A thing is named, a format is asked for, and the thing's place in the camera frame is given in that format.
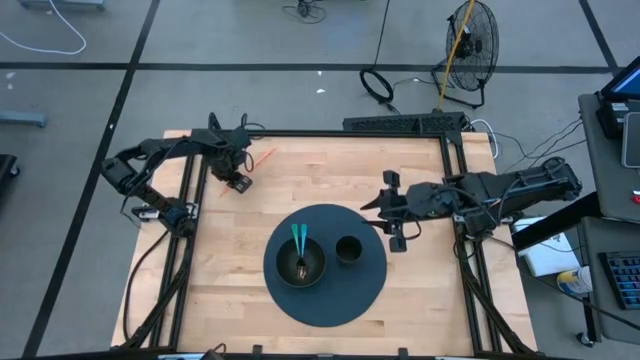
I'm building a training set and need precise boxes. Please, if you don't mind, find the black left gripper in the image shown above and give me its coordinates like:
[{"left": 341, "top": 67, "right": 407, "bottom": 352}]
[{"left": 199, "top": 128, "right": 254, "bottom": 195}]

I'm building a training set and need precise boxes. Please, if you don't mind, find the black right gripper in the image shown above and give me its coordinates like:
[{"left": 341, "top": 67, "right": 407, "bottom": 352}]
[{"left": 360, "top": 169, "right": 464, "bottom": 254}]

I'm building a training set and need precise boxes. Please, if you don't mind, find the orange straw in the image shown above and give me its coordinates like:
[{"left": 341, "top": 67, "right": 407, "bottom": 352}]
[{"left": 218, "top": 146, "right": 277, "bottom": 198}]

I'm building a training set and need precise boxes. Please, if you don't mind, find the black cup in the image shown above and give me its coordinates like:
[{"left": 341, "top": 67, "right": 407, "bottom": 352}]
[{"left": 335, "top": 235, "right": 364, "bottom": 265}]

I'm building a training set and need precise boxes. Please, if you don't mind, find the fork with teal handle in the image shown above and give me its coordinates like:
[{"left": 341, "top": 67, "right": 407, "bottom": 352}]
[{"left": 298, "top": 223, "right": 309, "bottom": 269}]

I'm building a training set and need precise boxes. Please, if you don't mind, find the spoon with teal handle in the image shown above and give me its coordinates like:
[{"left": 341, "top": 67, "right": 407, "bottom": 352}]
[{"left": 290, "top": 223, "right": 307, "bottom": 280}]

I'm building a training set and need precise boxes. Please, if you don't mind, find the black bowl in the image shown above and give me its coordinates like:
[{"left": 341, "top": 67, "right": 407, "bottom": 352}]
[{"left": 274, "top": 236, "right": 327, "bottom": 289}]

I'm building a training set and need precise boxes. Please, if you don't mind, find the round dark woven placemat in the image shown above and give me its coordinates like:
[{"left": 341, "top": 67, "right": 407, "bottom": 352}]
[{"left": 263, "top": 203, "right": 389, "bottom": 329}]

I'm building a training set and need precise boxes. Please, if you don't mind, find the white box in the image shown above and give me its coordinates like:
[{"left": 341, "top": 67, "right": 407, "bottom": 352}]
[{"left": 514, "top": 215, "right": 581, "bottom": 279}]

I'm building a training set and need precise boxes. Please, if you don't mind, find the black floor fan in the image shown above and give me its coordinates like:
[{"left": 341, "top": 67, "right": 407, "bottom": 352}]
[{"left": 432, "top": 0, "right": 501, "bottom": 110}]

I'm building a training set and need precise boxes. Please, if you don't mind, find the white wipes canister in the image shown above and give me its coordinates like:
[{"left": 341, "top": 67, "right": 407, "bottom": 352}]
[{"left": 556, "top": 266, "right": 594, "bottom": 296}]

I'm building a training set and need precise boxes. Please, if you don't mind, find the grey floor foot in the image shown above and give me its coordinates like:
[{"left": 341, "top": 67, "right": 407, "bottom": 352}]
[{"left": 0, "top": 109, "right": 49, "bottom": 129}]

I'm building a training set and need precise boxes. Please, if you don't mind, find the grey desk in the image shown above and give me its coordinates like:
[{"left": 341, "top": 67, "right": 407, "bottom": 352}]
[
  {"left": 578, "top": 92, "right": 640, "bottom": 224},
  {"left": 579, "top": 215, "right": 640, "bottom": 346}
]

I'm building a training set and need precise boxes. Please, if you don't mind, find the black desk device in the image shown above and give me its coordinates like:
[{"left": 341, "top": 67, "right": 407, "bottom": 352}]
[{"left": 595, "top": 99, "right": 631, "bottom": 140}]

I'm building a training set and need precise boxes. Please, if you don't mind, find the black keyboard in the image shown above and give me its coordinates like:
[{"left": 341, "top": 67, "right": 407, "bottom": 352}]
[{"left": 598, "top": 249, "right": 640, "bottom": 311}]

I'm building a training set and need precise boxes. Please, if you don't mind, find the grey tablet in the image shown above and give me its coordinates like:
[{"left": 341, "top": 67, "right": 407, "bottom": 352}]
[{"left": 621, "top": 112, "right": 640, "bottom": 169}]

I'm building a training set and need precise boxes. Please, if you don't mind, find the laptop with blue screen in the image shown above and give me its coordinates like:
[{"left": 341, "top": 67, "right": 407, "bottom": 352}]
[{"left": 599, "top": 67, "right": 640, "bottom": 101}]

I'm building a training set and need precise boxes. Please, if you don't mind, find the black aluminium table frame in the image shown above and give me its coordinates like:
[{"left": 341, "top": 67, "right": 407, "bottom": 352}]
[{"left": 122, "top": 112, "right": 539, "bottom": 359}]

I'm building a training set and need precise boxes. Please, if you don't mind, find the white table cable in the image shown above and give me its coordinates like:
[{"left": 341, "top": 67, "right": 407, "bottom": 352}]
[{"left": 469, "top": 118, "right": 501, "bottom": 160}]

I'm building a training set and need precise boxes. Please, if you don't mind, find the coiled black cable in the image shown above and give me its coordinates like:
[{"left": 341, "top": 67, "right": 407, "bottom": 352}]
[{"left": 359, "top": 0, "right": 401, "bottom": 115}]

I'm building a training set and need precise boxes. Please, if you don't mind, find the tangled black floor cable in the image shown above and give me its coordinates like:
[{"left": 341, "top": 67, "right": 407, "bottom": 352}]
[{"left": 282, "top": 0, "right": 329, "bottom": 25}]

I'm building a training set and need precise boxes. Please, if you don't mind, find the yellow hanging cable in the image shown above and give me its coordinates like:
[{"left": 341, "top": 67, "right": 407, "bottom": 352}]
[{"left": 438, "top": 0, "right": 476, "bottom": 112}]

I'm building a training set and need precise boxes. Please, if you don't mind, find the white floor cable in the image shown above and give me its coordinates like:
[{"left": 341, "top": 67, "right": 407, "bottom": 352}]
[{"left": 0, "top": 0, "right": 88, "bottom": 56}]

